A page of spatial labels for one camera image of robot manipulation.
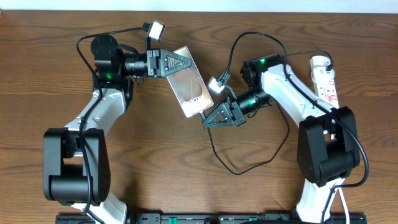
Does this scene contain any black charger cable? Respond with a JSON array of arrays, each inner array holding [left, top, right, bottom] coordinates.
[[198, 50, 334, 176]]

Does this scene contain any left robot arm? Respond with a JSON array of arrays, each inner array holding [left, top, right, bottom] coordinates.
[[43, 33, 193, 223]]

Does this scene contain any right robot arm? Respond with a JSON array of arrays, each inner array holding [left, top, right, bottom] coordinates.
[[201, 50, 360, 223]]

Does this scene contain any white charger plug adapter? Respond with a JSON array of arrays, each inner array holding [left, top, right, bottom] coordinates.
[[310, 55, 333, 71]]

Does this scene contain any white power strip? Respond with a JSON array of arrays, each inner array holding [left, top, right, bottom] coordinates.
[[311, 66, 340, 108]]

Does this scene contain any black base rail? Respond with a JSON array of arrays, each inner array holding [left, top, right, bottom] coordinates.
[[55, 212, 368, 224]]

